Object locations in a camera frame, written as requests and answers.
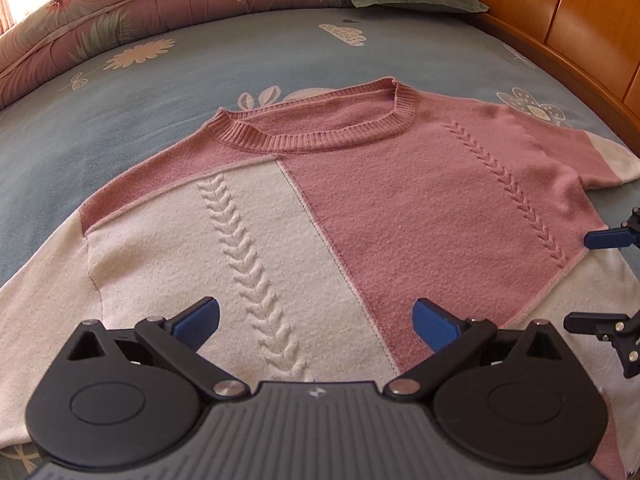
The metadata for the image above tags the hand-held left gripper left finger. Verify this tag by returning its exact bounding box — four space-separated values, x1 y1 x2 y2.
65 296 251 403

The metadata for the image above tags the blue floral bedsheet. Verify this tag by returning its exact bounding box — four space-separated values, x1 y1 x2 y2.
0 5 640 480

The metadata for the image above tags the pink and cream knit sweater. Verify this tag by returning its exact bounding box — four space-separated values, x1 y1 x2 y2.
0 76 640 480

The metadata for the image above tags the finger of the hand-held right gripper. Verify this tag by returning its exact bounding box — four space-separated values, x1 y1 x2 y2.
563 310 640 380
583 207 640 251

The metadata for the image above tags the pink floral quilt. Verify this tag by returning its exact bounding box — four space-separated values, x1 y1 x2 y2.
0 0 356 108

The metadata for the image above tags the wooden headboard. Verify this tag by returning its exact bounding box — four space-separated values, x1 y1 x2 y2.
435 0 640 156

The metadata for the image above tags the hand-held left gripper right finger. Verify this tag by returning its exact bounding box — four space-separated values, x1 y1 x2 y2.
385 297 566 403

